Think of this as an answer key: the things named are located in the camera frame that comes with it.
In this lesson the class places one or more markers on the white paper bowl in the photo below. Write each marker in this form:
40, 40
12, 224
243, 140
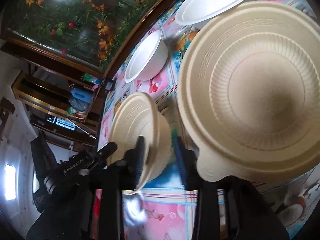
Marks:
148, 59

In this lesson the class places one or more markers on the blue thermos jug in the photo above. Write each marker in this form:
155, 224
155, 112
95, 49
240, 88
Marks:
83, 95

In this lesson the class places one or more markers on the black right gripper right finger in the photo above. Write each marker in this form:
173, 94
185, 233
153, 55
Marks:
247, 215

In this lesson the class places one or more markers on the grey thermos jug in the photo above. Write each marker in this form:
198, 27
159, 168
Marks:
77, 105

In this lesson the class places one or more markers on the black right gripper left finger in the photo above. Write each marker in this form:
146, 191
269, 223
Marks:
71, 216

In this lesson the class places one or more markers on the colourful fruit pattern tablecloth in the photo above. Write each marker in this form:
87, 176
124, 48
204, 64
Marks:
163, 208

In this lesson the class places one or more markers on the small black device on table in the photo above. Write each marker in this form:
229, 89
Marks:
109, 85

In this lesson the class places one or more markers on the small beige fibre bowl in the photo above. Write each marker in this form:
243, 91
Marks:
140, 134

